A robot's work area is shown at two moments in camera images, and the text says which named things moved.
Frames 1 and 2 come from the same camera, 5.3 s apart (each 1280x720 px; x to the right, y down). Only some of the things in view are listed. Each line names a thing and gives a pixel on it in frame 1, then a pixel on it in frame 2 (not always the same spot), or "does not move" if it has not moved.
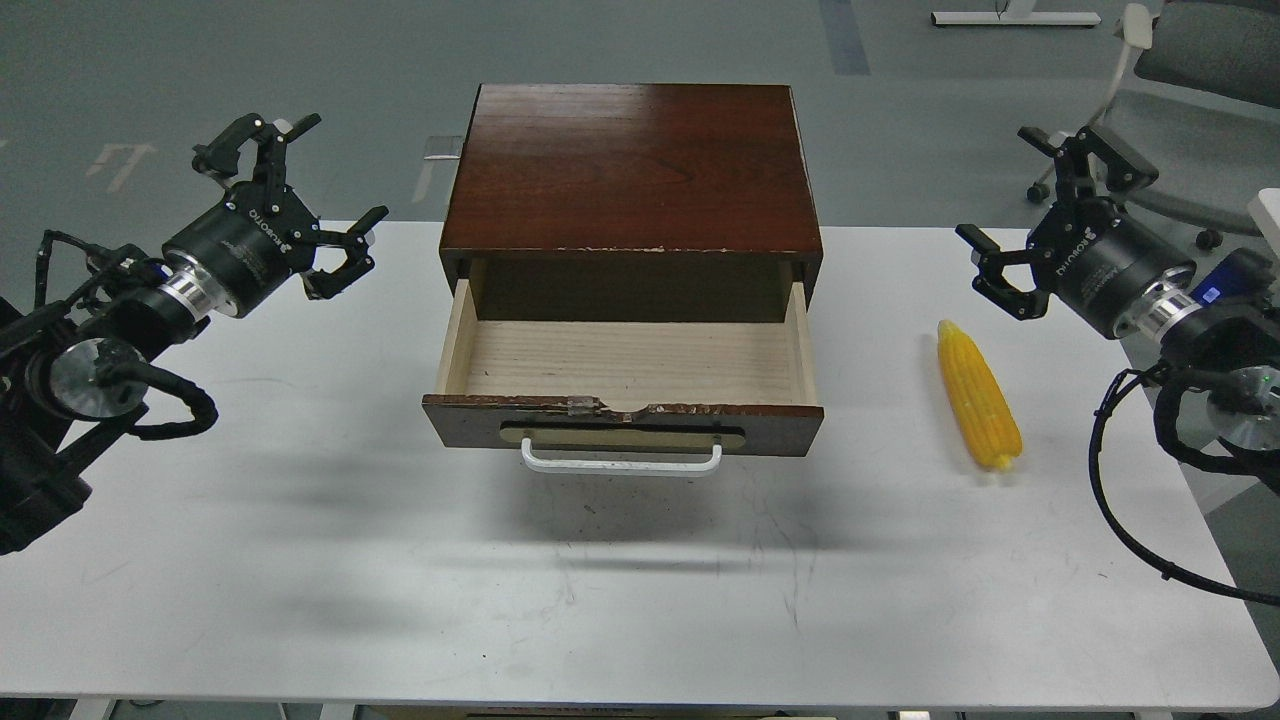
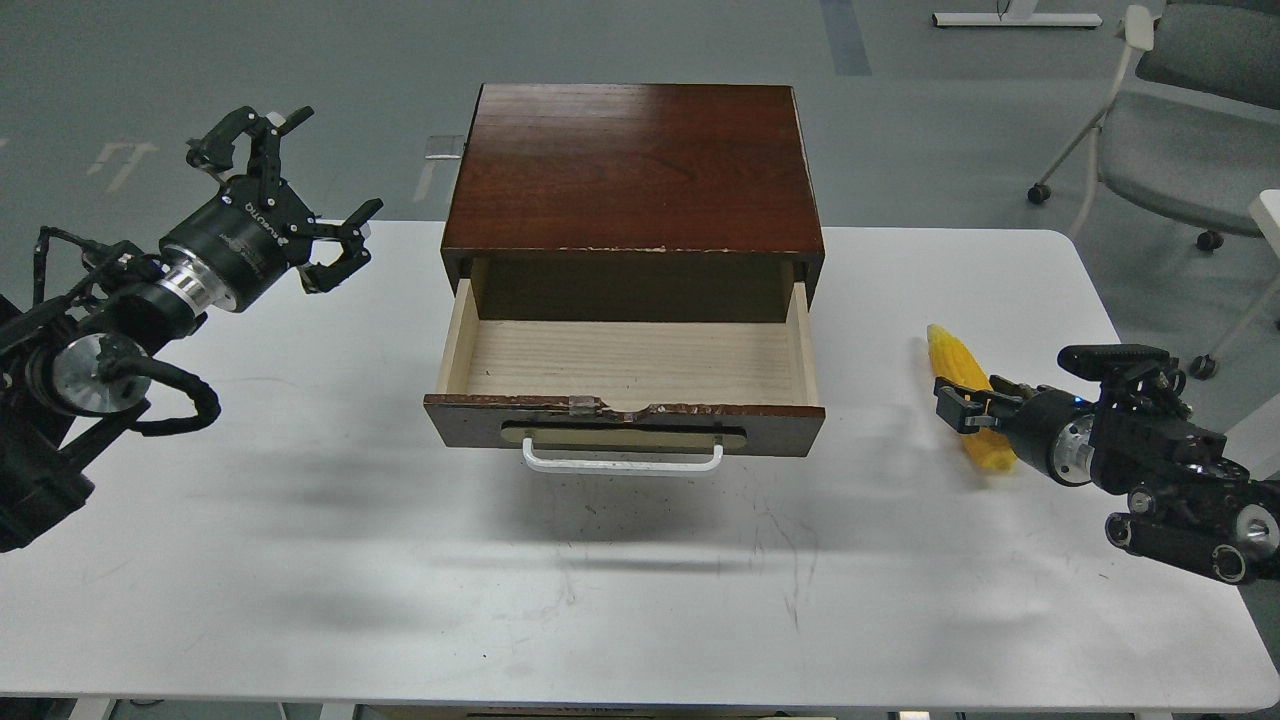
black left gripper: [250, 240] does not move
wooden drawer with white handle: [627, 397] does not move
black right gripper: [1097, 259] → [1049, 428]
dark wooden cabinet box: [632, 202] does not move
